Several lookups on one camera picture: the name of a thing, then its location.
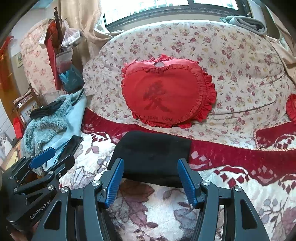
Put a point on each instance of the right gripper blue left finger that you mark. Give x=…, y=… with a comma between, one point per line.
x=111, y=180

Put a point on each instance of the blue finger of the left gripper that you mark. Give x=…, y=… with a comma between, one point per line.
x=42, y=158

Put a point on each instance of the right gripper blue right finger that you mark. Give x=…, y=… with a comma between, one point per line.
x=190, y=181

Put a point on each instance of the black pants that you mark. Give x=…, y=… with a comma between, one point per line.
x=151, y=157

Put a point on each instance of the grey fleece jacket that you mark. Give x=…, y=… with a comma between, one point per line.
x=55, y=130

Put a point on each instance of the black smartphone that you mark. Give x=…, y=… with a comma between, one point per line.
x=70, y=148

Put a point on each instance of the red and white floral blanket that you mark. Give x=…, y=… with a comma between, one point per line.
x=248, y=194

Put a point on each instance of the black garment on jacket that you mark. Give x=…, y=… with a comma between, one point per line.
x=45, y=110

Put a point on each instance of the blue plastic bag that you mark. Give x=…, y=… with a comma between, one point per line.
x=72, y=80

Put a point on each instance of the red heart-shaped pillow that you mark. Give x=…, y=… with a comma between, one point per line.
x=167, y=92

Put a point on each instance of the clear plastic bag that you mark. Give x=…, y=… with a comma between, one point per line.
x=72, y=37

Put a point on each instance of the floral folded quilt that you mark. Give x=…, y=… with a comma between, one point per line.
x=250, y=78

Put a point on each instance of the red hanging garment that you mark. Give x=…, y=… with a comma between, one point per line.
x=52, y=45

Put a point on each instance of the small red ruffled pillow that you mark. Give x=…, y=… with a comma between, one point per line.
x=291, y=107

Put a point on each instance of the beige curtain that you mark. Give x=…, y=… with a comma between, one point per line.
x=86, y=16

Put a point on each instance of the grey folded cloth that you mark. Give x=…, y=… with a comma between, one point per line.
x=251, y=24

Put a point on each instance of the dark window frame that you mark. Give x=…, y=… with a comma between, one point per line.
x=119, y=13

